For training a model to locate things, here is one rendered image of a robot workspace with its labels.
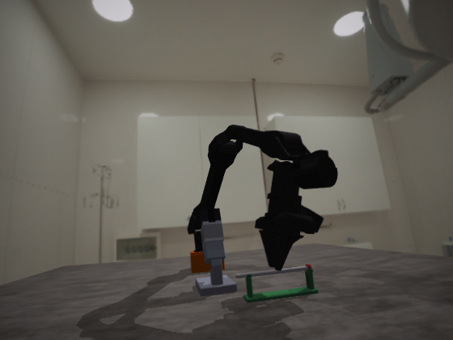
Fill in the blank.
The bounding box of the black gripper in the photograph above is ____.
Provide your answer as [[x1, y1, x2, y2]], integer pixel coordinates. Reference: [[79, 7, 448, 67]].
[[255, 187, 316, 271]]

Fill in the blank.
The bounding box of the grey pin with red head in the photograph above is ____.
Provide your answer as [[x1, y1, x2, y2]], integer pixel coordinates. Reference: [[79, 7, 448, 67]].
[[235, 264, 311, 278]]

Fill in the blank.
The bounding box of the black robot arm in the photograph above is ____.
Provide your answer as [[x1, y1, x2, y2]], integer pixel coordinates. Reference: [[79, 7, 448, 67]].
[[187, 125, 337, 253]]

